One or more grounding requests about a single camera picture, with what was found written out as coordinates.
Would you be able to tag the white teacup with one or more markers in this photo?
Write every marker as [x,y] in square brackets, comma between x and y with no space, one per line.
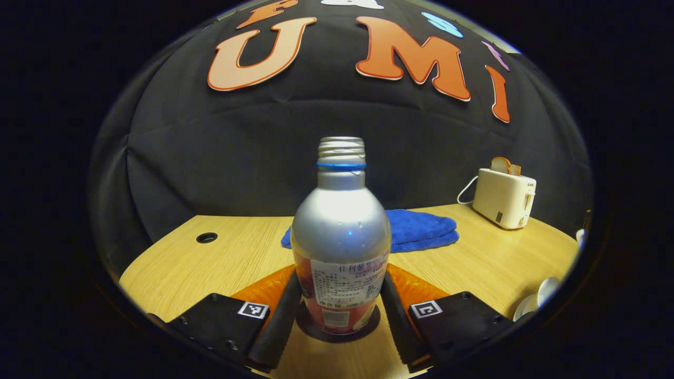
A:
[548,289]

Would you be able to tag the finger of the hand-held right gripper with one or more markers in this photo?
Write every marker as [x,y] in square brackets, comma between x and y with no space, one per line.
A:
[586,220]

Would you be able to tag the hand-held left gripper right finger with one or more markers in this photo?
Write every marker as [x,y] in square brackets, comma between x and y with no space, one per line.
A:
[400,326]

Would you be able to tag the toast bread slice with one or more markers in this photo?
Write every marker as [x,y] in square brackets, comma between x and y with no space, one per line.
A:
[500,165]
[515,170]

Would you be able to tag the dark round coaster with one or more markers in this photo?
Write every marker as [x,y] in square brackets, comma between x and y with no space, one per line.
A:
[308,329]

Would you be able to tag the black table grommet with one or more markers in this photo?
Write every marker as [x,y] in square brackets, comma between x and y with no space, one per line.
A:
[206,237]

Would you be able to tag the blue folded towel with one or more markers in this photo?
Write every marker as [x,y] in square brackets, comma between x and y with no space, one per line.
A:
[421,229]

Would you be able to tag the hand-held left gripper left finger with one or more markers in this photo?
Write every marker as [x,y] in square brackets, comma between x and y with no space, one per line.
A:
[279,326]

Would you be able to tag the white toaster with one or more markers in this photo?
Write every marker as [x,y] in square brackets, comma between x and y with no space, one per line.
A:
[500,200]

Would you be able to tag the black backdrop cloth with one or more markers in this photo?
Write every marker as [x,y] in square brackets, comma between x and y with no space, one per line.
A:
[237,147]

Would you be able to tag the white saucer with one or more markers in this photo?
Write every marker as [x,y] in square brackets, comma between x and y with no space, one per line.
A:
[525,308]

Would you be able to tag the silver water bottle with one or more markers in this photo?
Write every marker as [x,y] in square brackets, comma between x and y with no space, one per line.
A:
[339,231]

